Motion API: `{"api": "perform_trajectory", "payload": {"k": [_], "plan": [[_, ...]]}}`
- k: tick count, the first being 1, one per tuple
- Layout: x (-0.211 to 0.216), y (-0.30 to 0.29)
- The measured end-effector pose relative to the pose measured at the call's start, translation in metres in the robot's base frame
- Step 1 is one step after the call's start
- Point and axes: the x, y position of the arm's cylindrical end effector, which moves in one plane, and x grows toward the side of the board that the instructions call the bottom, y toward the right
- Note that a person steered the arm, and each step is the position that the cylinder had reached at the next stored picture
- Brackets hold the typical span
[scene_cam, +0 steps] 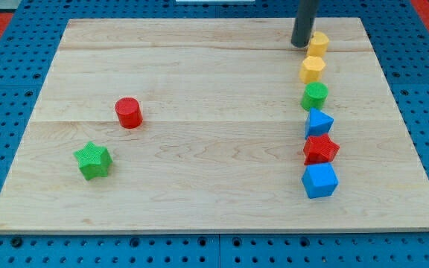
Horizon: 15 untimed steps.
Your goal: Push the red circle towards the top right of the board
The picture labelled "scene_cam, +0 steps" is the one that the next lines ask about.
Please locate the light wooden board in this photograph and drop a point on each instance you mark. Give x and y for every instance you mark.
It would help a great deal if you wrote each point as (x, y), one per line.
(220, 148)

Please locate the red cylinder block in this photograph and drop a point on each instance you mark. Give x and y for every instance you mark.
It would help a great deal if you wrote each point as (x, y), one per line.
(128, 112)

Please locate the blue triangle block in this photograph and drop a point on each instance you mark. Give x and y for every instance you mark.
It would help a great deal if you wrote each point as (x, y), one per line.
(317, 123)

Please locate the red star block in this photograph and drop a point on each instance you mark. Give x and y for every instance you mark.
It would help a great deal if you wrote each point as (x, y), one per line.
(319, 149)

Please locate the green cylinder block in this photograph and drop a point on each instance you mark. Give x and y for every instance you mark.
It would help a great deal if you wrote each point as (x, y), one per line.
(314, 96)

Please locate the blue cube block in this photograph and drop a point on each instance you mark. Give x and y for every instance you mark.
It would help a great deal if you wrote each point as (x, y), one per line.
(319, 180)

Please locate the yellow hexagon block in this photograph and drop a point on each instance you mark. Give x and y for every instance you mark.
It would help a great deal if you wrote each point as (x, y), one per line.
(311, 69)

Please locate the green star block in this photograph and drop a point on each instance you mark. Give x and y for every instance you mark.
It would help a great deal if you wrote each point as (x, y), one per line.
(93, 161)

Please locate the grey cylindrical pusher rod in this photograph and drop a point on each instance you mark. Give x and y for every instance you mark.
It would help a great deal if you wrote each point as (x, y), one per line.
(304, 22)

